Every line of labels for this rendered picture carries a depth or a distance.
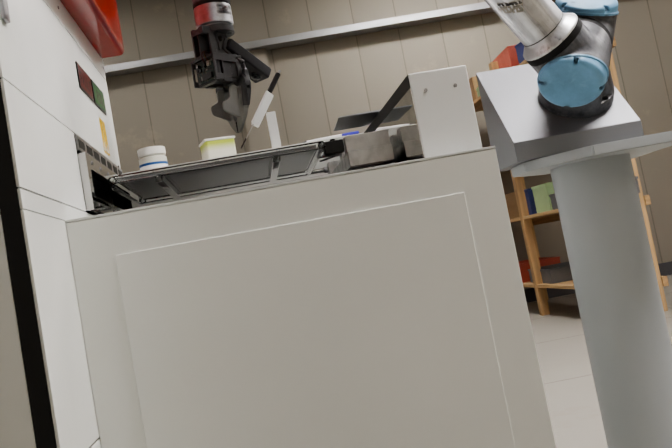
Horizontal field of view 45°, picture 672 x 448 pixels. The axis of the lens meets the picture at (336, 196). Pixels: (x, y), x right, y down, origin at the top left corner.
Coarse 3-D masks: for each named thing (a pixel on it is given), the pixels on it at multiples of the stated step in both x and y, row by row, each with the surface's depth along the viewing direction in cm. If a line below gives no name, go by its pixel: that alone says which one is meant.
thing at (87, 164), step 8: (80, 160) 128; (88, 160) 130; (96, 160) 138; (80, 168) 128; (88, 168) 129; (96, 168) 137; (104, 168) 145; (88, 176) 128; (96, 176) 140; (104, 176) 143; (88, 184) 128; (104, 184) 151; (88, 192) 128; (128, 192) 170; (88, 200) 128; (96, 200) 131; (104, 200) 139; (128, 200) 171; (88, 208) 128; (96, 208) 130; (104, 208) 137; (112, 208) 146; (120, 208) 155; (128, 208) 171
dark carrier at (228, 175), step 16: (256, 160) 141; (288, 160) 148; (304, 160) 153; (176, 176) 142; (192, 176) 146; (208, 176) 150; (224, 176) 154; (240, 176) 159; (256, 176) 163; (144, 192) 156; (160, 192) 160
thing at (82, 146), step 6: (78, 138) 130; (78, 144) 129; (84, 144) 134; (78, 150) 129; (84, 150) 133; (90, 150) 139; (96, 150) 145; (96, 156) 144; (102, 156) 150; (102, 162) 149; (108, 162) 156; (108, 168) 155; (114, 168) 162; (120, 174) 169
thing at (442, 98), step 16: (416, 80) 124; (432, 80) 125; (448, 80) 125; (464, 80) 125; (416, 96) 124; (432, 96) 124; (448, 96) 125; (464, 96) 125; (416, 112) 124; (432, 112) 124; (448, 112) 124; (464, 112) 125; (432, 128) 124; (448, 128) 124; (464, 128) 124; (432, 144) 124; (448, 144) 124; (464, 144) 124; (480, 144) 124
